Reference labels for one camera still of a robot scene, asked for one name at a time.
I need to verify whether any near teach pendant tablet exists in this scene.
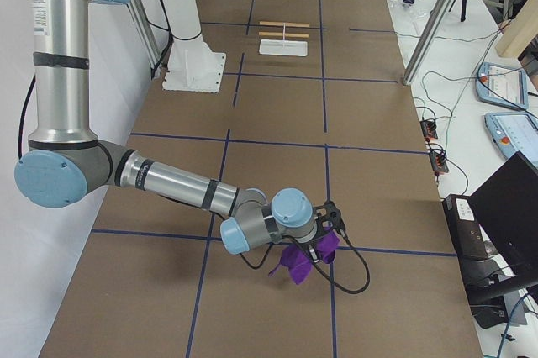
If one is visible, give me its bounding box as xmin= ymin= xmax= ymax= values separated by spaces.
xmin=484 ymin=112 xmax=538 ymax=166

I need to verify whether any black monitor on stand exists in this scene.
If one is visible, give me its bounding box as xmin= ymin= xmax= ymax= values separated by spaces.
xmin=459 ymin=151 xmax=537 ymax=329

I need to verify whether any purple towel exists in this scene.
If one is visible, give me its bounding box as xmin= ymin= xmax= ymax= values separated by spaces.
xmin=268 ymin=232 xmax=340 ymax=285

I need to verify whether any black usb hub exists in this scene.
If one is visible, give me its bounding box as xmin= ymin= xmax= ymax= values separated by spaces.
xmin=429 ymin=148 xmax=449 ymax=176
xmin=419 ymin=119 xmax=438 ymax=143

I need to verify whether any white towel rack with wooden bars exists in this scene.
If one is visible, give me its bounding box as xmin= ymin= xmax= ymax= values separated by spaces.
xmin=258 ymin=21 xmax=310 ymax=57

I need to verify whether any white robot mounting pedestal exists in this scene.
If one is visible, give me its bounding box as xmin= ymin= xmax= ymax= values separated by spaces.
xmin=163 ymin=0 xmax=226 ymax=93

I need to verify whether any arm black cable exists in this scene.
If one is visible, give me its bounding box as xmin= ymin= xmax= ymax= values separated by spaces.
xmin=240 ymin=227 xmax=372 ymax=296

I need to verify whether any black box device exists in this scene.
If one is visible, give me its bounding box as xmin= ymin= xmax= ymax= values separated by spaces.
xmin=442 ymin=194 xmax=493 ymax=261

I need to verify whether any far teach pendant tablet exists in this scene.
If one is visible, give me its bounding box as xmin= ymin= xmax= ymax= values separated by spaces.
xmin=476 ymin=62 xmax=529 ymax=110

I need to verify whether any aluminium frame post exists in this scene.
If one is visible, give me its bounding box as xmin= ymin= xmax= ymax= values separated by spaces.
xmin=403 ymin=0 xmax=454 ymax=86

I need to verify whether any teach pendant tablet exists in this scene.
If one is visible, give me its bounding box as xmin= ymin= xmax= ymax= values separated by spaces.
xmin=476 ymin=62 xmax=529 ymax=110
xmin=484 ymin=112 xmax=538 ymax=166

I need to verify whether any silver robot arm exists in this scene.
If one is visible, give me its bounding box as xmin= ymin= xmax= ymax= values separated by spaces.
xmin=14 ymin=0 xmax=321 ymax=255

